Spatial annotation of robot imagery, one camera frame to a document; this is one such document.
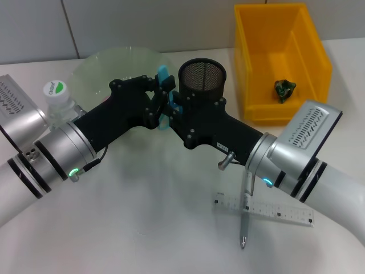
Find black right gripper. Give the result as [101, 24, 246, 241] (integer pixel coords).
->
[167, 90, 265, 167]

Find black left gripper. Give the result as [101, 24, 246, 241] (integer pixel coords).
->
[72, 74, 176, 152]

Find blue scissors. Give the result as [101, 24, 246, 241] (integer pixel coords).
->
[156, 65, 183, 131]

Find clear water bottle green label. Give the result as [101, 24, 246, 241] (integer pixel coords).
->
[42, 80, 86, 130]

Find clear plastic ruler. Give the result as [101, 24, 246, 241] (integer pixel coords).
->
[212, 191, 315, 228]

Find black mesh pen holder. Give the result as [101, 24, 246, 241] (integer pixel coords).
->
[178, 58, 227, 101]

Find green glass fruit bowl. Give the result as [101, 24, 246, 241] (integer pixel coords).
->
[70, 47, 172, 115]

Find silver grey pen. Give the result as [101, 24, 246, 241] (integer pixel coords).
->
[237, 171, 257, 249]

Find yellow plastic bin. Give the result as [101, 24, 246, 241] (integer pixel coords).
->
[233, 2, 334, 126]

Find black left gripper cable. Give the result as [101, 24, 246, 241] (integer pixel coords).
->
[70, 144, 108, 183]

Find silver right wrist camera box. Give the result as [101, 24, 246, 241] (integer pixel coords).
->
[267, 99, 343, 170]

